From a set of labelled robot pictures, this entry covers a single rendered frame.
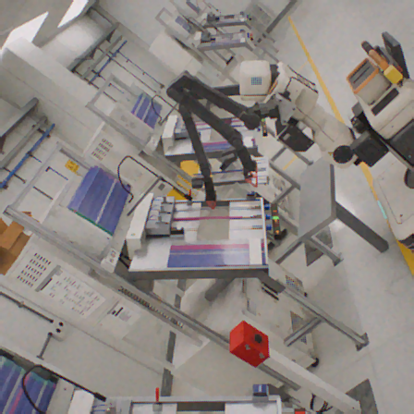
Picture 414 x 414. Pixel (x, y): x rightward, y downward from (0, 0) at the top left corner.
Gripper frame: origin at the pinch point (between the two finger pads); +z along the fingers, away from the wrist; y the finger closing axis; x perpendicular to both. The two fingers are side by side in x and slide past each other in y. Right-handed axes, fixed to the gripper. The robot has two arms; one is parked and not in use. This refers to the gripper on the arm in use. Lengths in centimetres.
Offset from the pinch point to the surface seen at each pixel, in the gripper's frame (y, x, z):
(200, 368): 58, -16, 73
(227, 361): 58, 1, 69
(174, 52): -440, -76, -6
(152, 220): 21.4, -32.4, -8.3
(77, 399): 141, -42, -7
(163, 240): 32.2, -26.5, -0.9
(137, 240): 41, -38, -8
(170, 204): 3.5, -24.6, -7.3
